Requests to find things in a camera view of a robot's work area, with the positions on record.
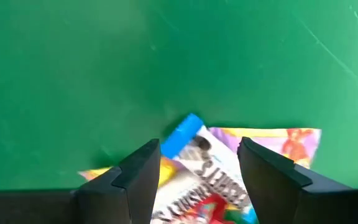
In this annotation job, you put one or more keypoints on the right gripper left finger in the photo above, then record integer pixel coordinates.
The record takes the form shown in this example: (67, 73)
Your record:
(129, 193)

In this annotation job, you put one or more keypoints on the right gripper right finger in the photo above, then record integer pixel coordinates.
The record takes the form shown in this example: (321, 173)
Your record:
(284, 193)

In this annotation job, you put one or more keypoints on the yellow Sour Patch candy packet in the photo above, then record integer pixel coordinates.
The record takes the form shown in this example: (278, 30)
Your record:
(168, 171)
(291, 143)

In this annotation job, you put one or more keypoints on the white blue Hershey's candy bar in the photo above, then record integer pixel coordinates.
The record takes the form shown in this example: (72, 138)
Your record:
(204, 155)
(172, 202)

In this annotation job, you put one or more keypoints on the green table mat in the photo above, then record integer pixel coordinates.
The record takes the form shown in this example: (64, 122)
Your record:
(104, 77)

